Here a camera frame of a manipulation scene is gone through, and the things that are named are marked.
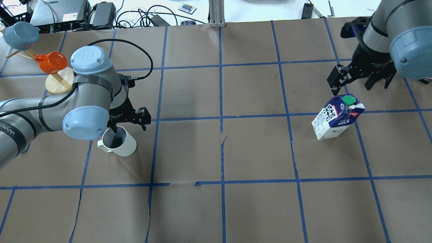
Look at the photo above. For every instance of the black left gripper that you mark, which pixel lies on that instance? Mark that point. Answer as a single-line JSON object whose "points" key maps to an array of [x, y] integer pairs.
{"points": [[120, 111]]}

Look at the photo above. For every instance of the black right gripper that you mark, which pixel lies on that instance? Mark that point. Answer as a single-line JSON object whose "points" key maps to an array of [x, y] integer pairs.
{"points": [[374, 61]]}

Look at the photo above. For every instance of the white ribbed mug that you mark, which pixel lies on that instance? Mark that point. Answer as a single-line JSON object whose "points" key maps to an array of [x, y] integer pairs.
{"points": [[121, 142]]}

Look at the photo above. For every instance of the blue white milk carton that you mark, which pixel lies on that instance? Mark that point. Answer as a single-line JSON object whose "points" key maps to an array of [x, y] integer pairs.
{"points": [[337, 115]]}

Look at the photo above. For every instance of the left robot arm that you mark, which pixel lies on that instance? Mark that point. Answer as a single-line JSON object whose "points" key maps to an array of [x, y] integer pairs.
{"points": [[98, 100]]}

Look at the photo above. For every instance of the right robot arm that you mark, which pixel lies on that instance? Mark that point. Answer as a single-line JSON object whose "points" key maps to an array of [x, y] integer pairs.
{"points": [[395, 39]]}

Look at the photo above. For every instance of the wooden mug tree stand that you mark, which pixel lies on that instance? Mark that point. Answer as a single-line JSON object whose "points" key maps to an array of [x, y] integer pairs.
{"points": [[59, 83]]}

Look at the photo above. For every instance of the orange mug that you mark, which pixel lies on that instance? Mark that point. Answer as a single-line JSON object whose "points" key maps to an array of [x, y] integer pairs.
{"points": [[51, 63]]}

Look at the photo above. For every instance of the black power adapter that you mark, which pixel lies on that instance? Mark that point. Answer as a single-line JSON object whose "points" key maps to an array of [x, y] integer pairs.
{"points": [[103, 14]]}

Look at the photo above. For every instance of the small remote control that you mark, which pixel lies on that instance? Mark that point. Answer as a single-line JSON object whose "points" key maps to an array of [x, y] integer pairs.
{"points": [[187, 8]]}

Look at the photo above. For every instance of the black electronics box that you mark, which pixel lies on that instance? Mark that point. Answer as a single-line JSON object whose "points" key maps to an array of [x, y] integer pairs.
{"points": [[58, 12]]}

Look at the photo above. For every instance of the blue mug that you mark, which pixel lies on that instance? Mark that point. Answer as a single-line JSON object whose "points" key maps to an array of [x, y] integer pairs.
{"points": [[21, 35]]}

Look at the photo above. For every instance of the aluminium frame post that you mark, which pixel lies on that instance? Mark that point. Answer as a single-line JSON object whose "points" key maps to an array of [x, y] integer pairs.
{"points": [[217, 13]]}

